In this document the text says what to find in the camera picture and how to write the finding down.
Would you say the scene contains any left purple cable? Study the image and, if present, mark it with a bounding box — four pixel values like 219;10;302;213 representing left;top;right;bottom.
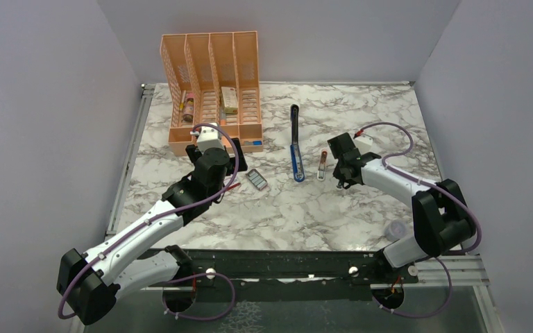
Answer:
58;123;242;322

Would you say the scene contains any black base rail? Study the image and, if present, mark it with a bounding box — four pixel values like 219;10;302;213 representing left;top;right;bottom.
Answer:
115;248;418;303

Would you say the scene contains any staple tray with staples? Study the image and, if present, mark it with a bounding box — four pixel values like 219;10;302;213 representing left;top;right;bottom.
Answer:
246;169;268;191

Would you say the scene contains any clear plastic cup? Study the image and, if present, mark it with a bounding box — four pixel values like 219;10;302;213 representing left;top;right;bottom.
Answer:
384;220;408;242

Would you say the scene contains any yellow box in organizer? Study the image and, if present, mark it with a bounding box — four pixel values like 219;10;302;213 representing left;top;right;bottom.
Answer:
221;87;239;114

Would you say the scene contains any red staple box sleeve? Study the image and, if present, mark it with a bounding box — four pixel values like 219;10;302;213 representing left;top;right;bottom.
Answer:
226;182;241;191

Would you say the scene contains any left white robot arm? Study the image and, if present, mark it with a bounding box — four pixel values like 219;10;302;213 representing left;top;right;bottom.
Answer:
56;123;248;325

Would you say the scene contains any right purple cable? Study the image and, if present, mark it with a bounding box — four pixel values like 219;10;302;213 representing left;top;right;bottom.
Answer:
353;121;482;319

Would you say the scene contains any purple cable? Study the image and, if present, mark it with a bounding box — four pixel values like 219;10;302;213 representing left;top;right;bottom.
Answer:
58;123;242;322
353;121;482;319

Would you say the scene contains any pink eraser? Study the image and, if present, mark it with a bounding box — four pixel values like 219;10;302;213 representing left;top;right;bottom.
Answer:
316;150;328;181

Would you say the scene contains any orange desk organizer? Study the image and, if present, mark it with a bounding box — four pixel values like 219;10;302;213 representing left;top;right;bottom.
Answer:
160;31;264;156

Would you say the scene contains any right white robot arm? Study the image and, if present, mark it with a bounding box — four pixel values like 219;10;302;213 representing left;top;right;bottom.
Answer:
328;133;478;282

